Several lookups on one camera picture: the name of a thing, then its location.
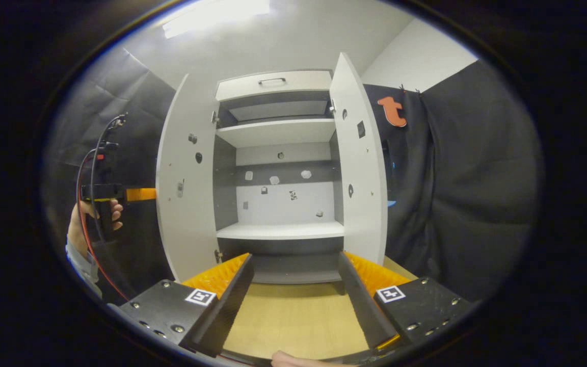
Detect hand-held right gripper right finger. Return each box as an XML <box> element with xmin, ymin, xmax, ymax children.
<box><xmin>337</xmin><ymin>251</ymin><xmax>478</xmax><ymax>357</ymax></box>

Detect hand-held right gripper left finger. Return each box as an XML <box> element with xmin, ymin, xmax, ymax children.
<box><xmin>106</xmin><ymin>253</ymin><xmax>255</xmax><ymax>358</ymax></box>

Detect beige double-door shoe cabinet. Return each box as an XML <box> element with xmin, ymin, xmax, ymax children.
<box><xmin>211</xmin><ymin>70</ymin><xmax>348</xmax><ymax>285</ymax></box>

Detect beige cabinet drawer front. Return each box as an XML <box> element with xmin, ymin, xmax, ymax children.
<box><xmin>216</xmin><ymin>70</ymin><xmax>333</xmax><ymax>101</ymax></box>

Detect black backdrop cloth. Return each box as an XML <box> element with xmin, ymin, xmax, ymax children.
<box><xmin>41</xmin><ymin>47</ymin><xmax>177</xmax><ymax>301</ymax></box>
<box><xmin>362</xmin><ymin>59</ymin><xmax>545</xmax><ymax>302</ymax></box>

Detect black cable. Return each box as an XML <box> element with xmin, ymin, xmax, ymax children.
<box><xmin>89</xmin><ymin>115</ymin><xmax>127</xmax><ymax>241</ymax></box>

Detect red cable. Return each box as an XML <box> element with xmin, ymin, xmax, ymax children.
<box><xmin>76</xmin><ymin>148</ymin><xmax>132</xmax><ymax>303</ymax></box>

